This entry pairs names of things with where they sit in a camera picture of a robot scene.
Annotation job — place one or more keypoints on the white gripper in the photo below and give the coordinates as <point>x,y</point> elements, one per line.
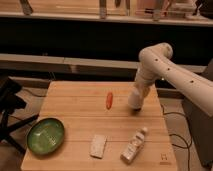
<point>137,96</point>

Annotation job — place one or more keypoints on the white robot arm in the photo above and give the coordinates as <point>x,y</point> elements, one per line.
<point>155,63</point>

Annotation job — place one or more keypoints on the orange carrot toy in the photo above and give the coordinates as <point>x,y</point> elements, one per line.
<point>109,100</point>

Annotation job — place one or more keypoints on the white plastic bottle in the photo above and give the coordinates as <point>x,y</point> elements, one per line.
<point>134,146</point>

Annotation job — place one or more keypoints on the black chair base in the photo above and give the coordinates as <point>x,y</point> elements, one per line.
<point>9,102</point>

